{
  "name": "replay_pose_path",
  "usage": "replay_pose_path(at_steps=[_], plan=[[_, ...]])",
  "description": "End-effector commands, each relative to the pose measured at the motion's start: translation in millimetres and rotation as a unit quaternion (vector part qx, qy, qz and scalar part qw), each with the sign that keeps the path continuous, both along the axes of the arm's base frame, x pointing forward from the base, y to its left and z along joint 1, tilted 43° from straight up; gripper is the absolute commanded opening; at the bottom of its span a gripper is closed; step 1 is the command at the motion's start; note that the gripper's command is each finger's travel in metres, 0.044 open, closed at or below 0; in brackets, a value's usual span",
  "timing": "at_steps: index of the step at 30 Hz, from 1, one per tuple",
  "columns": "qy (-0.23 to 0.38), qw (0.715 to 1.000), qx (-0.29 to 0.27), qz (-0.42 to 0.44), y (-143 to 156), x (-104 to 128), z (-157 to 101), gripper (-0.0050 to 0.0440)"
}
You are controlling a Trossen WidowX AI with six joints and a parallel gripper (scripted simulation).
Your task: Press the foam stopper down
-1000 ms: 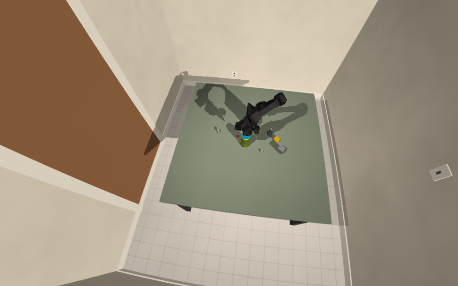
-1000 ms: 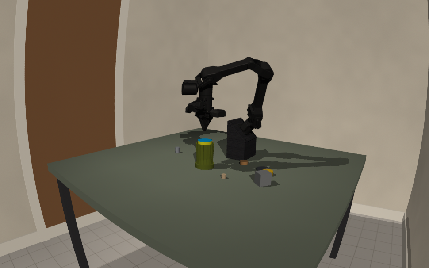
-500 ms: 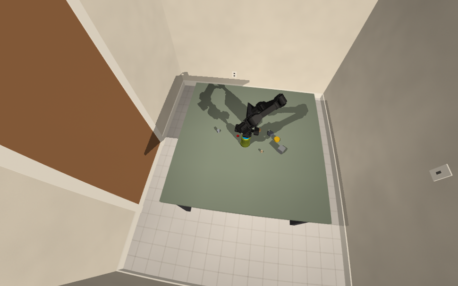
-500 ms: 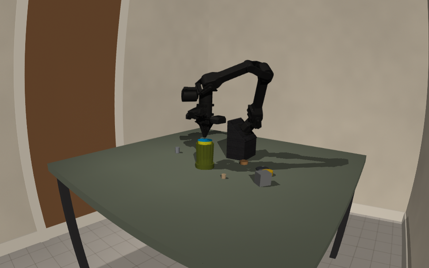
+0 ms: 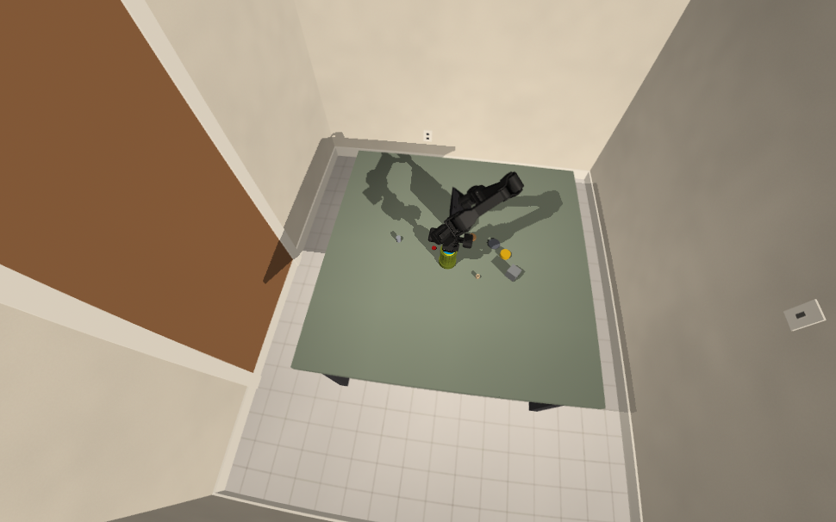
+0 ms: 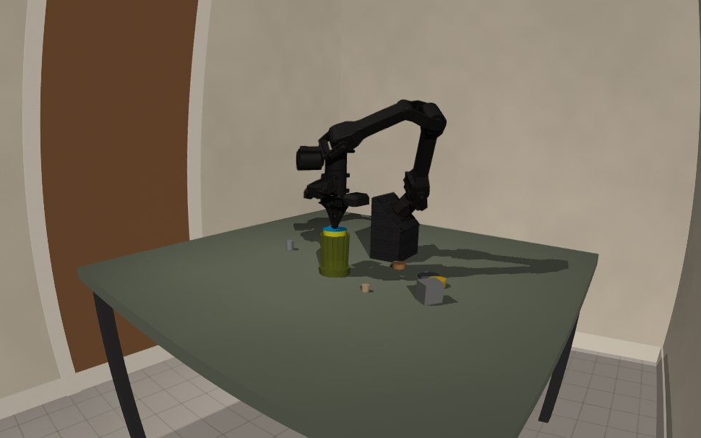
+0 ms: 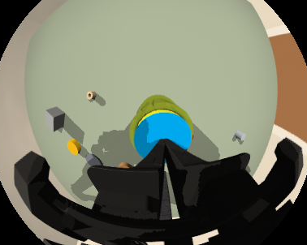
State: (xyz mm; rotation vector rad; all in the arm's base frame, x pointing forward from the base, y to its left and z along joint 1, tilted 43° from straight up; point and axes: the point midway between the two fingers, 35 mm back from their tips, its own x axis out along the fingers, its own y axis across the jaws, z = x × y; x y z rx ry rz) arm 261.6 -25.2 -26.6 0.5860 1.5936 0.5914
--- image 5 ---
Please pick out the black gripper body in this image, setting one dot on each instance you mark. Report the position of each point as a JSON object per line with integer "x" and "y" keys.
{"x": 467, "y": 240}

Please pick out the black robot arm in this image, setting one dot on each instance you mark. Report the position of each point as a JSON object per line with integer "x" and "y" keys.
{"x": 462, "y": 221}

